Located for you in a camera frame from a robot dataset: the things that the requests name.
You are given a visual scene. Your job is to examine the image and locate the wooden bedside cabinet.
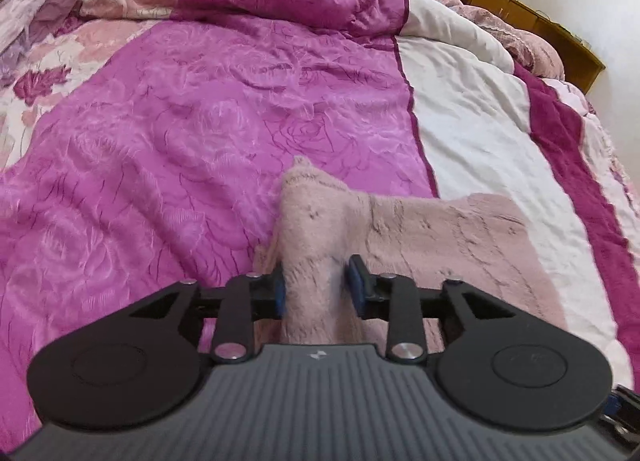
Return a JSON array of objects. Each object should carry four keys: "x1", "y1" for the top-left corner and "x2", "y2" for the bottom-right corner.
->
[{"x1": 389, "y1": 0, "x2": 607, "y2": 95}]

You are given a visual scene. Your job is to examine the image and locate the pink knit cardigan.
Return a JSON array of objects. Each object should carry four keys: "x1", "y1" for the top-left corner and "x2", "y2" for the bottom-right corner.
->
[{"x1": 254, "y1": 156, "x2": 571, "y2": 348}]

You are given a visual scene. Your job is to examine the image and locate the magenta patchwork quilt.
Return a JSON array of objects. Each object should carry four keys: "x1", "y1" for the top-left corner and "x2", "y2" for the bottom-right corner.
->
[{"x1": 0, "y1": 0, "x2": 640, "y2": 447}]

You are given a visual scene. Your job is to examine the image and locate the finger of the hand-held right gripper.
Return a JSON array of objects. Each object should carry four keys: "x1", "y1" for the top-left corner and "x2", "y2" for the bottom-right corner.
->
[{"x1": 611, "y1": 385, "x2": 640, "y2": 442}]

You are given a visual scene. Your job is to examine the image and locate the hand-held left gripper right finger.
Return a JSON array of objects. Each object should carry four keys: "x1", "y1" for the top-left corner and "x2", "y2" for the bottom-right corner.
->
[{"x1": 347, "y1": 255, "x2": 503, "y2": 366}]

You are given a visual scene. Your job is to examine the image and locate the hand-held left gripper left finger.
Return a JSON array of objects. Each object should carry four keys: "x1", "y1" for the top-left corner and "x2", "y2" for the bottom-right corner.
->
[{"x1": 130, "y1": 263, "x2": 287, "y2": 363}]

